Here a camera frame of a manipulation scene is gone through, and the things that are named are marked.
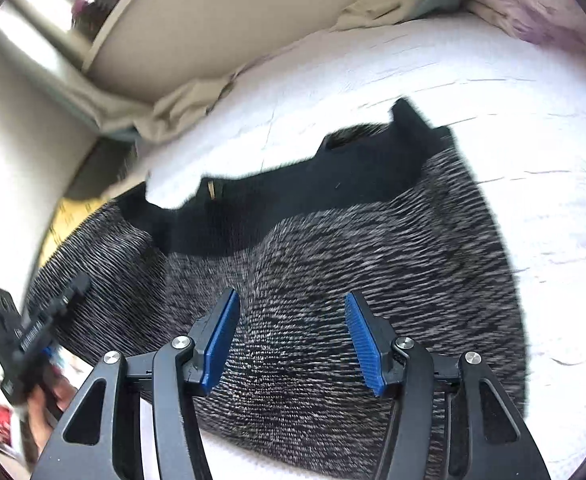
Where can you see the white bed sheet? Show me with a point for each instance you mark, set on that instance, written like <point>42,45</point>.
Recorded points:
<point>473,90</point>

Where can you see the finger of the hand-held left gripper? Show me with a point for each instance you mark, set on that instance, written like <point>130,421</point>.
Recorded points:
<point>65,297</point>

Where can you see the person's left hand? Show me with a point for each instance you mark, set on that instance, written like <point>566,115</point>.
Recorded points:
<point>48,410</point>

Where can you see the yellow patterned pillow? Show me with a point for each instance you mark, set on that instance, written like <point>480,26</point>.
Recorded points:
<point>70,220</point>

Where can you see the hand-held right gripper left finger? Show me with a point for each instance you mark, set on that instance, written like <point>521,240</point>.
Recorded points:
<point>218,345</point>

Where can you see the black and grey knit jacket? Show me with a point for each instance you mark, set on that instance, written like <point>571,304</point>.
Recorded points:
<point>323,270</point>

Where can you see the grey-green and beige cloth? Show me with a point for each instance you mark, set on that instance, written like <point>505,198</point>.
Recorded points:
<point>173,105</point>

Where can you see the floral quilt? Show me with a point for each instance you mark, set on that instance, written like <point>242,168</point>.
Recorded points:
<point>518,5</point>

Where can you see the beige headboard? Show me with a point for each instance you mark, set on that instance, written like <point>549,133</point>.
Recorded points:
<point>233,15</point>

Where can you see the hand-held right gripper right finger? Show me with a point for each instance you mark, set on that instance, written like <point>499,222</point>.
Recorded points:
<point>365,345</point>

